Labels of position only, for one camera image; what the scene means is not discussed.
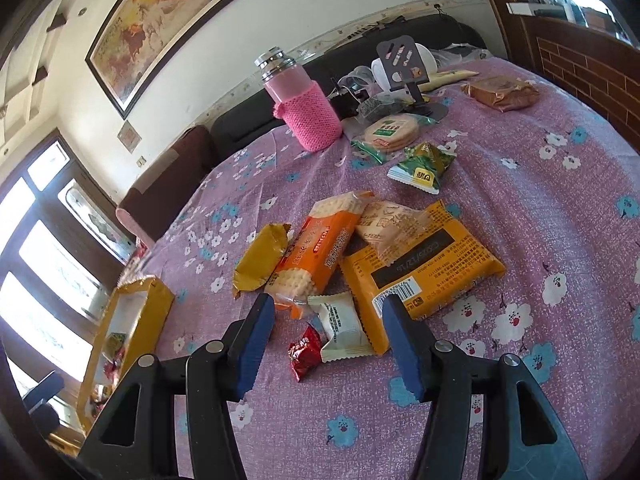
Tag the pink bottle with knitted sleeve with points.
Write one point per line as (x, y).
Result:
(310, 110)

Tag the small white pastry packet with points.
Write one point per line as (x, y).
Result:
(340, 325)

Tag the small red candy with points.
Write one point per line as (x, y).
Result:
(305, 352)

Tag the brown pastry packet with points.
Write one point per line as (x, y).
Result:
(500, 92)

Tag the wooden cabinet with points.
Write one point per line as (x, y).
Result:
(575, 70)

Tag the yellow cardboard box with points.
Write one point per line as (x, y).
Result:
(155, 310)

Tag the white plastic bag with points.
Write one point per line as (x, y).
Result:
(465, 55)

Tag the purple floral tablecloth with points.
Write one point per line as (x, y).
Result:
(525, 210)

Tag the pale yellow packet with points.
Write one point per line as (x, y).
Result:
(450, 77)

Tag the clear plastic wrapper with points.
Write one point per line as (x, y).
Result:
(357, 77)

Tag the framed wall painting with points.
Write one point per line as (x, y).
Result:
(165, 25)

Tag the dark seed bag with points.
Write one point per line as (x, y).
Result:
(377, 107)

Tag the orange-yellow cake packet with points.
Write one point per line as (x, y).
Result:
(440, 270)

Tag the large red-brown candy packet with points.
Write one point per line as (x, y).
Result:
(111, 367)

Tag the grey phone stand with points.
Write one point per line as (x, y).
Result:
(400, 57)

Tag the brown chair cushion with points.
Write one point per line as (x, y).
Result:
(170, 175)

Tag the clear rice cracker packet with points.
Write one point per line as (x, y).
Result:
(390, 225)

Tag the wooden glass door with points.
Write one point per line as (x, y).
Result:
(50, 270)

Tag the orange cracker packet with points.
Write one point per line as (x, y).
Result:
(315, 255)

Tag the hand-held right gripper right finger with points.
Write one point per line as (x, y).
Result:
(405, 355)

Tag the small black device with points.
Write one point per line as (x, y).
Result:
(345, 101)

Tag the small white box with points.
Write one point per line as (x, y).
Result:
(522, 8)

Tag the wall switch plate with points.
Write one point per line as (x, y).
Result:
(129, 136)

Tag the small green snack packet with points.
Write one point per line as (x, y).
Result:
(422, 165)

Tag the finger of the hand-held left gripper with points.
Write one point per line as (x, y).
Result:
(45, 389)

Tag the green pea snack packet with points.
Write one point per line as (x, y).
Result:
(114, 344)

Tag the black sofa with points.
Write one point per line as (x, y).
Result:
(240, 125)

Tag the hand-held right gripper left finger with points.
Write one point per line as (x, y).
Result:
(252, 355)

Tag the gold foil snack packet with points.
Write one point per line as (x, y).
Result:
(260, 260)

